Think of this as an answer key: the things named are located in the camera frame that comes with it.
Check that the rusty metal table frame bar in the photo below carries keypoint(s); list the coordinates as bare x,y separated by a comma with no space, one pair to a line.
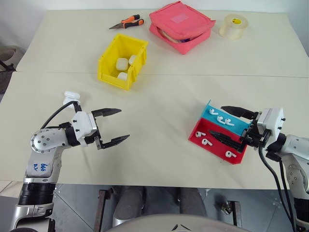
233,213
101,207

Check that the red plastic tray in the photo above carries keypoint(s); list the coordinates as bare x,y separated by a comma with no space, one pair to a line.
217,151

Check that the orange and black pliers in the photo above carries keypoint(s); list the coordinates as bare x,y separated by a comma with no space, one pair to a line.
129,21

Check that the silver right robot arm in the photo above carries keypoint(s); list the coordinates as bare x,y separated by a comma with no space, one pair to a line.
295,159

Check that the yellow plastic bin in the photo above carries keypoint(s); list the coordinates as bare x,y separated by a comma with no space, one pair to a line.
113,72

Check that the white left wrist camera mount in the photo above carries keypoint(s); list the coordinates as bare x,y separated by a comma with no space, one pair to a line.
83,123

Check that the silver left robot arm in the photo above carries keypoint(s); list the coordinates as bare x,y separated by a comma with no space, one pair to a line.
41,154

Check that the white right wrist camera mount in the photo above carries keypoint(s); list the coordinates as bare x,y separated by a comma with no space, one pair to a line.
271,120

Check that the silver robot torso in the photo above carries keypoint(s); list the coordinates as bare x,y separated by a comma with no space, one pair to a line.
178,223

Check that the pink fabric zipper pouch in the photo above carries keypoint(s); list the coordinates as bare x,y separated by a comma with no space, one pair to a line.
179,21

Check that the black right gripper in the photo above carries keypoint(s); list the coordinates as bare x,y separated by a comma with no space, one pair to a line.
253,139

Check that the dark background chair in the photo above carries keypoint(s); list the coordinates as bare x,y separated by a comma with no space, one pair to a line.
6,70

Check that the dark rounded robot leg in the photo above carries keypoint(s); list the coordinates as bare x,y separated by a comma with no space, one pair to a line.
129,203
192,201

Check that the white earbud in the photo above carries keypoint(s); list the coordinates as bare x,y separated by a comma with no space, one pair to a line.
228,122
220,119
229,154
212,111
199,134
206,142

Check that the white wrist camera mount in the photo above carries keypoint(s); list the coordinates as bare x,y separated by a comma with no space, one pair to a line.
83,123
271,120

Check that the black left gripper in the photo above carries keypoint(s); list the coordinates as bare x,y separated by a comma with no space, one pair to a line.
99,141

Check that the blue plastic tray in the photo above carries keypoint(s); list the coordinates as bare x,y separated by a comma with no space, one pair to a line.
237,128

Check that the clear tape roll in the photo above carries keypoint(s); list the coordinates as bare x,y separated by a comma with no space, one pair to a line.
233,27

